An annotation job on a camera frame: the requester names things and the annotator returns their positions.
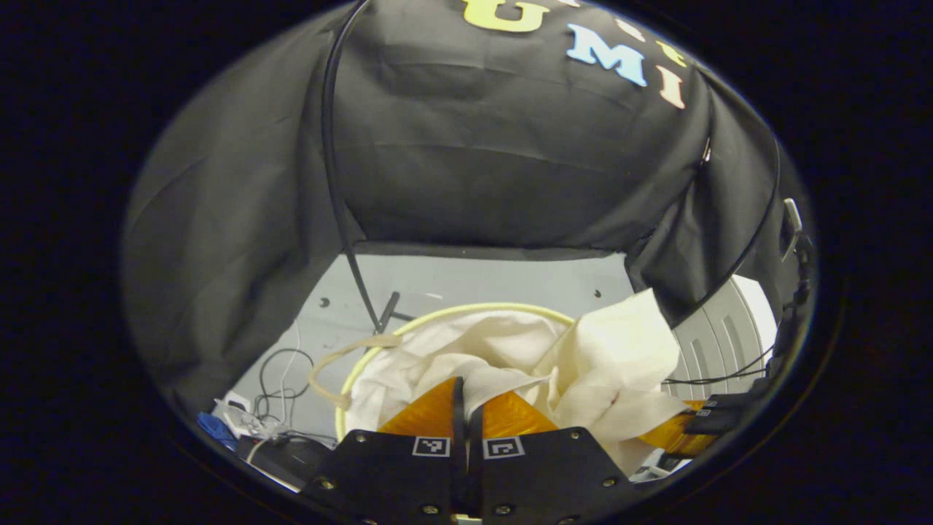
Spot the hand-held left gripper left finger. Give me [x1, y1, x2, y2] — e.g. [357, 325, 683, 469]
[299, 376, 467, 525]

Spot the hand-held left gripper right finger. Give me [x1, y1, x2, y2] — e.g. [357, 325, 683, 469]
[466, 390, 642, 525]

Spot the cream button shirt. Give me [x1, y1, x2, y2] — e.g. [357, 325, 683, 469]
[346, 288, 690, 475]

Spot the white mesh laundry hamper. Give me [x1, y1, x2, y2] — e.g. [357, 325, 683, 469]
[308, 302, 577, 442]

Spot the black metal clothes rack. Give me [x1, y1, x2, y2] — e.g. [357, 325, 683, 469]
[321, 0, 782, 335]

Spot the black box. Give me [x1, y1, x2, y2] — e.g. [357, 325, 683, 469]
[237, 434, 335, 491]

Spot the white power strip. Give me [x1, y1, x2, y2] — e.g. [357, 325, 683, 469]
[214, 392, 281, 440]

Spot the blue cloth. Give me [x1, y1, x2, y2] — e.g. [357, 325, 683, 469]
[195, 413, 239, 451]

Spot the black backdrop cloth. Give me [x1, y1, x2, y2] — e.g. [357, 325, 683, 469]
[120, 0, 803, 416]

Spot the thin black cable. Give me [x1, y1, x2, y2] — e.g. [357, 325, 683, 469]
[662, 347, 775, 386]

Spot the black floor cable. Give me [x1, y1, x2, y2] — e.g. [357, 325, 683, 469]
[254, 348, 316, 422]

